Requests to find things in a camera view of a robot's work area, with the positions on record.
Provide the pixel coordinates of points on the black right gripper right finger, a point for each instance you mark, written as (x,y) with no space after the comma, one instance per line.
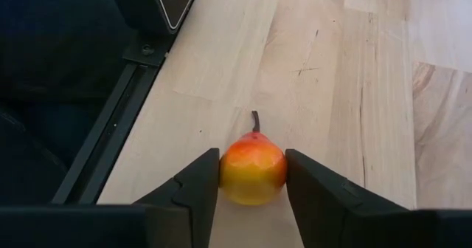
(317,196)

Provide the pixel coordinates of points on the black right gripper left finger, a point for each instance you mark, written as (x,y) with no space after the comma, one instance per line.
(195,189)

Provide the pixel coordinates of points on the small orange toy pear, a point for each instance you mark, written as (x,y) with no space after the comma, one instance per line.
(252,170)

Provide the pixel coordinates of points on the black aluminium table frame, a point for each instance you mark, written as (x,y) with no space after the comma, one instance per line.
(110,130)

